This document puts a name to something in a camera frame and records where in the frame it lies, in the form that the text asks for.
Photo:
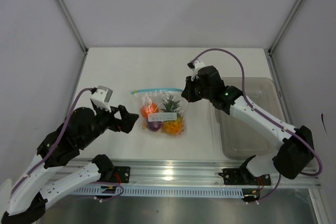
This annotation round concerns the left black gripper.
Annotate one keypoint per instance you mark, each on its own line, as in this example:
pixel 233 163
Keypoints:
pixel 127 121

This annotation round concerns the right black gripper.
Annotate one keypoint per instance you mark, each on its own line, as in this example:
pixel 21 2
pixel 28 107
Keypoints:
pixel 187 93

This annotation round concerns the purple toy onion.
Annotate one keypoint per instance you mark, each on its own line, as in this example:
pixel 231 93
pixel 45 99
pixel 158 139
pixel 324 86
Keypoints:
pixel 154 126

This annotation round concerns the orange toy pumpkin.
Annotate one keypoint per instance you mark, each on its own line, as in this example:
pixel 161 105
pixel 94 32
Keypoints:
pixel 149 109

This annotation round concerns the clear zip top bag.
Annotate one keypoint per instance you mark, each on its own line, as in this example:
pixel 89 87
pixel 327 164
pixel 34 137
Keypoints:
pixel 156 95

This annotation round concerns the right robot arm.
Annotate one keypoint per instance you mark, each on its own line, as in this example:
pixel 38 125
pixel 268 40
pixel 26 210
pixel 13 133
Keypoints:
pixel 294 146

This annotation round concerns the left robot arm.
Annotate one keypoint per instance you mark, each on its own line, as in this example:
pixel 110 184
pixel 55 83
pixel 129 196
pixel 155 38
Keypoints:
pixel 32 194

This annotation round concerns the clear plastic food container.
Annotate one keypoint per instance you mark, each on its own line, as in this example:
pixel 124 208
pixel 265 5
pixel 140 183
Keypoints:
pixel 236 140

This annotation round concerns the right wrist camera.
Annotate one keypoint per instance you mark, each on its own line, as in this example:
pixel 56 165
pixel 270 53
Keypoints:
pixel 195 66

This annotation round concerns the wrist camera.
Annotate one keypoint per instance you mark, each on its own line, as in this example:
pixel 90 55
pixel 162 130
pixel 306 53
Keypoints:
pixel 195 66
pixel 100 97

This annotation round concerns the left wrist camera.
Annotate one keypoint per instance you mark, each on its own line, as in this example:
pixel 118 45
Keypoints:
pixel 100 97

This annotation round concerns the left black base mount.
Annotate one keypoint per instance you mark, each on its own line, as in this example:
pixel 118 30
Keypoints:
pixel 120 175

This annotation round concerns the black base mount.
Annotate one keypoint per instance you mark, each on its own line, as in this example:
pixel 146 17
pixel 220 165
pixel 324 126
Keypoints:
pixel 237 176
pixel 120 175

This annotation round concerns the aluminium rail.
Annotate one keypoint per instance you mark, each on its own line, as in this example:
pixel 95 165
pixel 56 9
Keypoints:
pixel 180 173

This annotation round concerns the slotted cable duct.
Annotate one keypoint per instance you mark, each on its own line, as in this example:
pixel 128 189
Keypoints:
pixel 156 191

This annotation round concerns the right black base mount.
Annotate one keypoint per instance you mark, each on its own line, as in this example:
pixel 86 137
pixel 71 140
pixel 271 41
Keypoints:
pixel 237 176

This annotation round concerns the left frame post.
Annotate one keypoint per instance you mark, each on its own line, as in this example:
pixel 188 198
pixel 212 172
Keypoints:
pixel 62 7

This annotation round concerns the frame post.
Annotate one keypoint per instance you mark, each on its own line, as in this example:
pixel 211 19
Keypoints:
pixel 62 7
pixel 290 18

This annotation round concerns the right frame post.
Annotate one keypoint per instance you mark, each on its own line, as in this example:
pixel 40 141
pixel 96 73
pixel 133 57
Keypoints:
pixel 290 18

